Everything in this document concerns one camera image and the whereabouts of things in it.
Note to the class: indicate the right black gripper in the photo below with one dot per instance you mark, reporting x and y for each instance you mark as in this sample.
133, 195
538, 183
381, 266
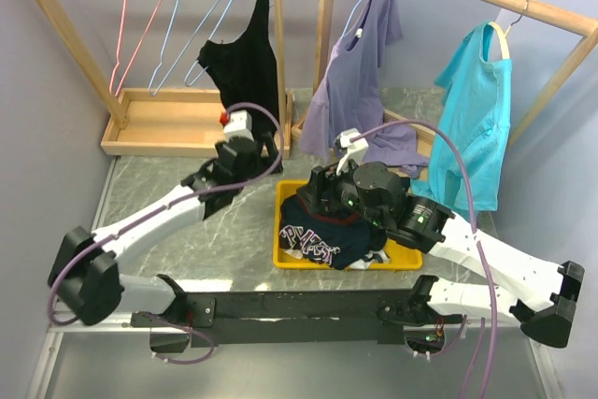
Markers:
321, 179

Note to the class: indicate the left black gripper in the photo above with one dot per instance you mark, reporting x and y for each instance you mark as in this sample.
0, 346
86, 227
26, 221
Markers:
264, 163

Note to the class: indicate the black tank top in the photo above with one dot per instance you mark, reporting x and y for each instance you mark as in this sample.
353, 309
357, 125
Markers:
245, 70

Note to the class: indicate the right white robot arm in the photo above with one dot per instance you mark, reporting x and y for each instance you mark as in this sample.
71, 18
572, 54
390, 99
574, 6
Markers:
538, 296

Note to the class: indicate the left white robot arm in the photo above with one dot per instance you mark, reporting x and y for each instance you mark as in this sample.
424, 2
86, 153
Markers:
86, 274

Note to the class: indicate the wooden hanger with metal hook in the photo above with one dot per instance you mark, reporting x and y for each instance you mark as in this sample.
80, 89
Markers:
502, 35

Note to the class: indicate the navy printed shirt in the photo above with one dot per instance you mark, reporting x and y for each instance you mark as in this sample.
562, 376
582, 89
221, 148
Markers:
341, 240

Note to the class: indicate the yellow plastic bin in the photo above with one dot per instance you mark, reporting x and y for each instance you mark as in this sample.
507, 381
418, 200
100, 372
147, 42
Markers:
402, 259

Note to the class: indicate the left wooden clothes rack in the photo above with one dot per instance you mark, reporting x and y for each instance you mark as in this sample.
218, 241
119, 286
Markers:
178, 122

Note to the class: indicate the wooden clothes rack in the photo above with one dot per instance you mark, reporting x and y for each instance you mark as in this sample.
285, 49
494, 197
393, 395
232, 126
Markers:
569, 21
178, 122

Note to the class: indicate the purple t-shirt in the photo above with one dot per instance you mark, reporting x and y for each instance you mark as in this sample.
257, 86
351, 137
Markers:
348, 96

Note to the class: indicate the black base bar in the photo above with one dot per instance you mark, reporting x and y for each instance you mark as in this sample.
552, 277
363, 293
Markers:
303, 316

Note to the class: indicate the turquoise t-shirt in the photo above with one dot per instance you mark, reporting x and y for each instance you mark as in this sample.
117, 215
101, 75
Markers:
476, 118

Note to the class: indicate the right wooden clothes rack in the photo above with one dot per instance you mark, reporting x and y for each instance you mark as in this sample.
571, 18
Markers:
569, 21

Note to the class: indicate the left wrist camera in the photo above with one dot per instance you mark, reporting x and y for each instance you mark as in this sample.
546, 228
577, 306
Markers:
236, 124

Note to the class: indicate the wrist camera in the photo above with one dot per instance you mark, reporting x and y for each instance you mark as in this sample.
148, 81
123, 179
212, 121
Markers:
352, 147
236, 124

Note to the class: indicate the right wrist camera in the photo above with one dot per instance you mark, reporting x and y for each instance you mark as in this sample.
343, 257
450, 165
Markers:
352, 147

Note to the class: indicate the light blue wire hanger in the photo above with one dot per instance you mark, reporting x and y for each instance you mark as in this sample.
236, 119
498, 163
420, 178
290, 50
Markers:
160, 75

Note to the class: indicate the pink wire hanger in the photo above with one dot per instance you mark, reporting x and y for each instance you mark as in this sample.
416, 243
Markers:
120, 70

